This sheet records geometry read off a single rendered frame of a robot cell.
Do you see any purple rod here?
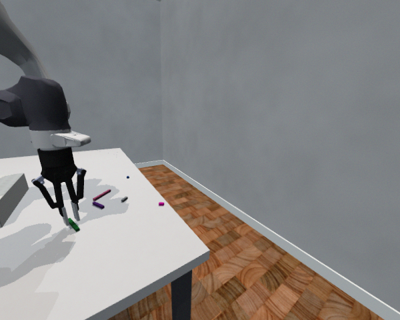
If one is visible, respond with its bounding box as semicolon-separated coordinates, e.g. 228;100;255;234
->
93;201;105;209

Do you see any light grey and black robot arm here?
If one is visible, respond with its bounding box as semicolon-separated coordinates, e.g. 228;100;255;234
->
0;0;91;151

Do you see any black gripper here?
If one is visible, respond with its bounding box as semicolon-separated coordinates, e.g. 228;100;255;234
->
31;147;87;226

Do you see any green rod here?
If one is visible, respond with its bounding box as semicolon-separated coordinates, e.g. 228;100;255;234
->
69;218;80;232

